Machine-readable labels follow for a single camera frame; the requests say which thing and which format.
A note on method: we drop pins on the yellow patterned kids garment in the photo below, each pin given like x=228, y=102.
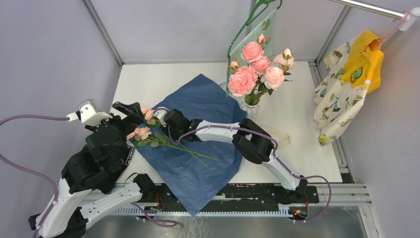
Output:
x=353, y=72

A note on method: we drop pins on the cream ribbon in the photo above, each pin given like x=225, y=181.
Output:
x=279, y=138

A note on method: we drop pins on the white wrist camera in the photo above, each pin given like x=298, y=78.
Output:
x=88, y=114
x=159, y=114

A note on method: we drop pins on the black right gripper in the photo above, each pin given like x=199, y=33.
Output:
x=174, y=137

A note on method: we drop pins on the white ribbed vase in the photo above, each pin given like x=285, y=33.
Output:
x=250, y=109

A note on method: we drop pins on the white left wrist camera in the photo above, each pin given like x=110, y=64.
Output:
x=88, y=114

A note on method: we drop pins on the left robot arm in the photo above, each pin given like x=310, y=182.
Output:
x=86, y=191

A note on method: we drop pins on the metal hanging rod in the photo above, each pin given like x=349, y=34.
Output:
x=413, y=17

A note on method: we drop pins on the separated pink rose stem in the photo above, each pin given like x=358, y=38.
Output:
x=272, y=72

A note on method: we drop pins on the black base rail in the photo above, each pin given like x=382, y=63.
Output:
x=258, y=197

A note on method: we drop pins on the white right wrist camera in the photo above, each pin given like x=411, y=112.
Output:
x=159, y=114

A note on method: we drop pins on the pink flower bunch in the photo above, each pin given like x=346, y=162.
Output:
x=244, y=82

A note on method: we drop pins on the white slotted cable duct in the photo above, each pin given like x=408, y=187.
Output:
x=130, y=210

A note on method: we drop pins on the green printed cloth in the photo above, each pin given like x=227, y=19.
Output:
x=248, y=60

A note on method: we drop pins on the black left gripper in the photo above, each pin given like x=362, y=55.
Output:
x=135, y=115

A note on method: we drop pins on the pink clothes hanger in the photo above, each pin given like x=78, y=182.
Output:
x=392, y=29

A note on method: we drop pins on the blue wrapping paper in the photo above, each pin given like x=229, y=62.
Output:
x=196, y=175

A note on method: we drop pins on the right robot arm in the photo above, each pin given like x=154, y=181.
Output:
x=222, y=132

